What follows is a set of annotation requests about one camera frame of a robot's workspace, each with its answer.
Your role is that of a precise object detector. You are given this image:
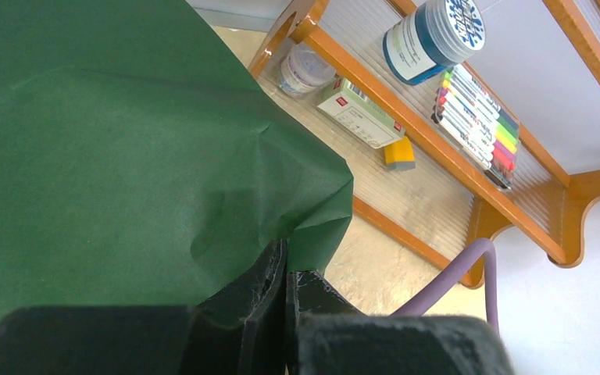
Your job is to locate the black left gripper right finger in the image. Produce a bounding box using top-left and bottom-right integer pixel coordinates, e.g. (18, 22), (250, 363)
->
(285, 271), (514, 374)

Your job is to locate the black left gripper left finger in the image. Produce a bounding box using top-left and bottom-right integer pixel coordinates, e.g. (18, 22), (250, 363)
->
(0, 241), (288, 374)

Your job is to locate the green paper bag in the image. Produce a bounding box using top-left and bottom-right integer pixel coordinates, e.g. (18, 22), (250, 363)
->
(0, 1), (354, 320)

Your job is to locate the yellow grey sponge block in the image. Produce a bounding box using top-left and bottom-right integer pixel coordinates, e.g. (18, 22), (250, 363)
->
(384, 137), (416, 171)

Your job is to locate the small white box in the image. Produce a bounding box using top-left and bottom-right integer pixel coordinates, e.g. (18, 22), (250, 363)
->
(317, 77), (405, 149)

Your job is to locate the orange wooden shelf rack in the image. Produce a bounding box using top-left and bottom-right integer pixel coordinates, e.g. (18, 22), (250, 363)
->
(248, 0), (600, 290)

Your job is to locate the pack of coloured markers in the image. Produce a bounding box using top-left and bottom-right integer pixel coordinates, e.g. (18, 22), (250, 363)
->
(430, 65), (520, 191)

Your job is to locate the small clear glass jar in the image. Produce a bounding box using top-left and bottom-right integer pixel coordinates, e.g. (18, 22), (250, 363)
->
(279, 43), (336, 97)

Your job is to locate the white jar with blue lid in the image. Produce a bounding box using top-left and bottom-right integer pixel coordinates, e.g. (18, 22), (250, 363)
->
(382, 0), (486, 86)

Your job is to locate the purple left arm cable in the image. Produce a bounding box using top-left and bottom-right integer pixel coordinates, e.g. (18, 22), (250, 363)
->
(390, 237), (500, 332)

